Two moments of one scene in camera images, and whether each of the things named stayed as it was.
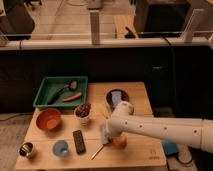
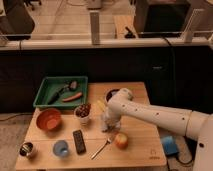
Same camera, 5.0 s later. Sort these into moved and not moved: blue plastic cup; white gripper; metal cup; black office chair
Moved: white gripper
Not moved: black office chair; metal cup; blue plastic cup
